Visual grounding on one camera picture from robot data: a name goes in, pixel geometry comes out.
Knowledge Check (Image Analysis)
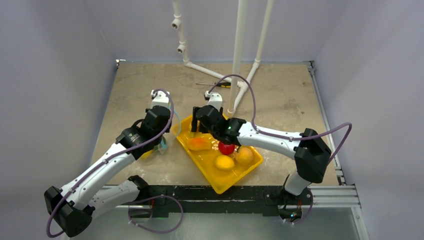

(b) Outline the clear zip top bag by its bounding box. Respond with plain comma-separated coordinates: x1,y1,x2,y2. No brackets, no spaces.
148,109,182,158

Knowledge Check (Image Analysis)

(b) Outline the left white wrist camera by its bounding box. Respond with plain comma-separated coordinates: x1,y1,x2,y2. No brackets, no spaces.
150,90,171,109

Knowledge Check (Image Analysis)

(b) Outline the white pvc pipe frame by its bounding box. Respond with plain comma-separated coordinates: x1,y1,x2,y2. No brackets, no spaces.
171,0,274,117

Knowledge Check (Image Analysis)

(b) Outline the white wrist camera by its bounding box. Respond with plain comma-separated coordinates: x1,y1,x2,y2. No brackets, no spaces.
204,91,223,111
150,90,171,109

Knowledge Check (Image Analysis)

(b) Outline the red apple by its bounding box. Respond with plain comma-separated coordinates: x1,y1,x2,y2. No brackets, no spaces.
218,141,236,156

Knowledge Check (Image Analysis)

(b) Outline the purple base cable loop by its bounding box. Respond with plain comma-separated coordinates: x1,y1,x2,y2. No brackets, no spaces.
127,195,185,235

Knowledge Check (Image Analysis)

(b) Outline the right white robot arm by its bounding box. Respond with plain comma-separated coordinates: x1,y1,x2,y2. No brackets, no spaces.
193,105,332,204

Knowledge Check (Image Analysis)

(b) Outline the yellow lemon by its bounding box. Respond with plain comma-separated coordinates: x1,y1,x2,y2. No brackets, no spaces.
213,155,236,171
140,149,155,160

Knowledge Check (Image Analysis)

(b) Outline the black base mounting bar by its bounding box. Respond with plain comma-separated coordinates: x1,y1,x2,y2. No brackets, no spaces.
129,185,313,220

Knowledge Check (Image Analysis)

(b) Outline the yellow plastic tray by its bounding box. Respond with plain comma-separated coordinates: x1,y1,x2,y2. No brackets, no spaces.
176,115,263,194

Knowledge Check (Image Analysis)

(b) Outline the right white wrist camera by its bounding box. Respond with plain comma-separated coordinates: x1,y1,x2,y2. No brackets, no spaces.
204,91,223,111

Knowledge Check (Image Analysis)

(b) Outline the yellow peach with leaf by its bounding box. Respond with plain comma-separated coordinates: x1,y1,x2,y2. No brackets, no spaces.
234,147,254,165

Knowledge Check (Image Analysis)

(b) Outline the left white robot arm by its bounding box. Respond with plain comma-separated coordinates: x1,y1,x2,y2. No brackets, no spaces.
43,105,174,238

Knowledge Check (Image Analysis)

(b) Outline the black yellow screwdriver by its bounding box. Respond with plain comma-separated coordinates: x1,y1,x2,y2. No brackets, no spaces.
196,81,231,88

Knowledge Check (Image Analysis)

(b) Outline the yellow banana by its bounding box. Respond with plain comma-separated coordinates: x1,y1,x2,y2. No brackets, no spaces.
189,123,196,138

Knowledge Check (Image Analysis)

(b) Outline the aluminium rail frame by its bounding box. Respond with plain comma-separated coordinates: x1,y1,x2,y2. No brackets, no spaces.
96,61,361,240

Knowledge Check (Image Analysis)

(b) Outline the orange yellow mango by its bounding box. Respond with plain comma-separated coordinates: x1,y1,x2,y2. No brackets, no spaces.
186,137,212,151

